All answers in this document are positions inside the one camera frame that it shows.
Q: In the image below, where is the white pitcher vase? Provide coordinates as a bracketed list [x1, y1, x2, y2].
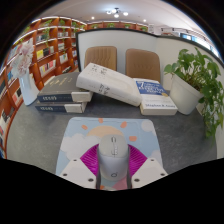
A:
[18, 72, 40, 106]

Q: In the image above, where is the cloud and sun mouse pad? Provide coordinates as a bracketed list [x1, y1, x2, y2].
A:
[55, 117, 164, 191]

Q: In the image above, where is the tall wooden bookshelf unit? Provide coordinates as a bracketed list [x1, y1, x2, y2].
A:
[0, 15, 88, 159]

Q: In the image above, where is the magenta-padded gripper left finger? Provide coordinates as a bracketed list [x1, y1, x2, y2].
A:
[59, 144, 100, 189]

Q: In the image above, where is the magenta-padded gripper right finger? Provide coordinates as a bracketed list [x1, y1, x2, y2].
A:
[128, 144, 169, 189]

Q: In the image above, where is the blue and white book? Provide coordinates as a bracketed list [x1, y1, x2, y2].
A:
[133, 78, 179, 117]

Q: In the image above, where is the white computer mouse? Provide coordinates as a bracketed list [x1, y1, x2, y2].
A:
[96, 134, 130, 182]

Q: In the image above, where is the pink and white flower bouquet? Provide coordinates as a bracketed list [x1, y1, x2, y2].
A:
[10, 41, 35, 79]

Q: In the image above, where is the ceiling light cluster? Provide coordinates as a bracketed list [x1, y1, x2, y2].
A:
[105, 7, 130, 19]

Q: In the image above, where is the thick white book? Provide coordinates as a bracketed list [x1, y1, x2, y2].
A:
[75, 62, 144, 108]

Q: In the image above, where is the green plant in white pot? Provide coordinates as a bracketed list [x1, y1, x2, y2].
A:
[163, 46, 224, 141]

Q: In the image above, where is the tan upholstered chair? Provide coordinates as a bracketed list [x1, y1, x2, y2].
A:
[125, 48, 162, 83]
[83, 45, 118, 72]

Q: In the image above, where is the window with curtains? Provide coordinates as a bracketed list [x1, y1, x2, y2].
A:
[159, 26, 220, 57]

